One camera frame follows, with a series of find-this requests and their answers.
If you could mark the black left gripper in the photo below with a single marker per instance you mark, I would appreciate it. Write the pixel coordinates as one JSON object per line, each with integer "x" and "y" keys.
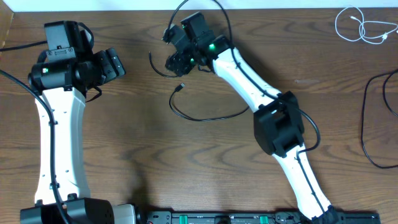
{"x": 112, "y": 62}

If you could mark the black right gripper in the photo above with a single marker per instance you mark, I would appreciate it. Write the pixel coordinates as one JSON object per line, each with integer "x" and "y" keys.
{"x": 176, "y": 66}

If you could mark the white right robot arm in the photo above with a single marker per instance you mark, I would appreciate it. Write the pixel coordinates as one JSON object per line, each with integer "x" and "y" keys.
{"x": 277, "y": 118}

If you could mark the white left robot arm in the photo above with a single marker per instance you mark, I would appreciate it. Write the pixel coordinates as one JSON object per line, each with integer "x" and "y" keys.
{"x": 60, "y": 81}

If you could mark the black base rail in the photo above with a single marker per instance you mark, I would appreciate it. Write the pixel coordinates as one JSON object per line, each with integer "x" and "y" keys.
{"x": 281, "y": 217}

